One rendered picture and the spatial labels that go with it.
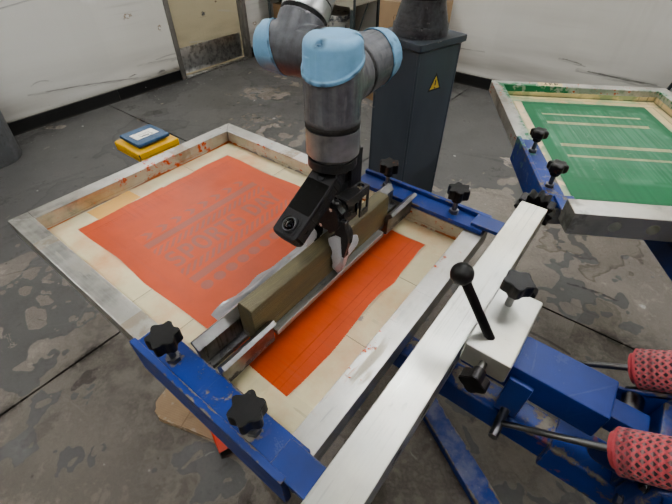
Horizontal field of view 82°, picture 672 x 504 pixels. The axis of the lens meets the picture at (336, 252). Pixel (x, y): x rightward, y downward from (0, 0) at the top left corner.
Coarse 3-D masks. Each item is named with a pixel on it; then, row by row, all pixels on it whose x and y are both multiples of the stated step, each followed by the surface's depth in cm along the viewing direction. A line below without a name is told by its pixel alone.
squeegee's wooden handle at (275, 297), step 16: (368, 208) 70; (384, 208) 74; (352, 224) 67; (368, 224) 72; (320, 240) 64; (304, 256) 61; (320, 256) 62; (288, 272) 59; (304, 272) 60; (320, 272) 64; (256, 288) 56; (272, 288) 56; (288, 288) 58; (304, 288) 62; (240, 304) 54; (256, 304) 54; (272, 304) 57; (288, 304) 60; (256, 320) 55
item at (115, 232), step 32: (160, 192) 93; (96, 224) 84; (128, 224) 84; (128, 256) 76; (256, 256) 76; (160, 288) 70; (192, 288) 70; (224, 288) 70; (320, 320) 65; (352, 320) 65; (288, 352) 60; (320, 352) 60; (288, 384) 56
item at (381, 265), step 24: (216, 168) 101; (240, 168) 101; (192, 192) 93; (288, 192) 93; (384, 240) 80; (408, 240) 80; (360, 264) 75; (384, 264) 75; (360, 288) 70; (384, 288) 70
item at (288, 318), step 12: (372, 240) 74; (360, 252) 71; (348, 264) 69; (336, 276) 67; (324, 288) 65; (312, 300) 63; (288, 312) 61; (300, 312) 62; (276, 324) 59; (288, 324) 60
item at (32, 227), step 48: (192, 144) 103; (240, 144) 109; (96, 192) 87; (48, 240) 75; (480, 240) 76; (96, 288) 66; (432, 288) 66; (384, 336) 58; (336, 384) 53; (336, 432) 50
